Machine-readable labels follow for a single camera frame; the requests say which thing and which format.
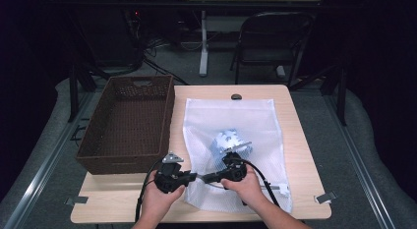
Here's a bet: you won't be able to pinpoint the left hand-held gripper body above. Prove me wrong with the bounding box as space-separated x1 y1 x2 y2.
153 151 186 195

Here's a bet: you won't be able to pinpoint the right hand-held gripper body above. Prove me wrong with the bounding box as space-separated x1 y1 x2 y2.
222 141 254 183

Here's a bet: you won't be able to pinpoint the blue and white garment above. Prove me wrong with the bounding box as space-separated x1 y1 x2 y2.
209 129 254 161

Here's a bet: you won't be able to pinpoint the white mesh laundry bag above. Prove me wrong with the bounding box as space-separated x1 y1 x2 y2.
182 97 294 214

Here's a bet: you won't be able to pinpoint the brown woven basket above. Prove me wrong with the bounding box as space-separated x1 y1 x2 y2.
76 75 175 175

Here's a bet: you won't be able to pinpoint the person's right hand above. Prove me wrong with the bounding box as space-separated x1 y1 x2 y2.
219 164 264 207

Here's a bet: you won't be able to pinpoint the person's left hand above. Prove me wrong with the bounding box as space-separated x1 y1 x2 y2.
141 171 186 220

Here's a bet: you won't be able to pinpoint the grey tape strip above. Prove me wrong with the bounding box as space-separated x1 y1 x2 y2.
314 191 337 204
64 196 89 206

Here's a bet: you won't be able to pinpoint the white desk leg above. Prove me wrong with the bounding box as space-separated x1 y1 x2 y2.
199 10 210 78

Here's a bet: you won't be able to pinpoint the black metal stand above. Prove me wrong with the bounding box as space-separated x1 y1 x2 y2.
67 65 81 123

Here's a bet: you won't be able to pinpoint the black folding chair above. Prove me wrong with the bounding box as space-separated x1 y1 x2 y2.
230 11 317 89

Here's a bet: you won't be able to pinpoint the right hand-held gripper cable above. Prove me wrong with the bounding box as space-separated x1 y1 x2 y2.
241 158 282 209

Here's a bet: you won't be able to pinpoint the hand-held gripper cable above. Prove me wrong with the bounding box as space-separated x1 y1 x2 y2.
134 158 165 223
241 158 282 209

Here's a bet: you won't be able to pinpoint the left hand-held gripper cable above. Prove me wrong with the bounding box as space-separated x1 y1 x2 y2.
134 158 165 223

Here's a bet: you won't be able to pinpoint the black cable ties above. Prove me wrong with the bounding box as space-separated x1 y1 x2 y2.
69 117 90 147

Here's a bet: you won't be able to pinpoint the tangle of floor cables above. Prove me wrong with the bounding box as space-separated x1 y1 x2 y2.
142 36 190 86

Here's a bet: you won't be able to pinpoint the grey metal floor rail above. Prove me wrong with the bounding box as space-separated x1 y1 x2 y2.
323 92 398 229
2 90 96 229

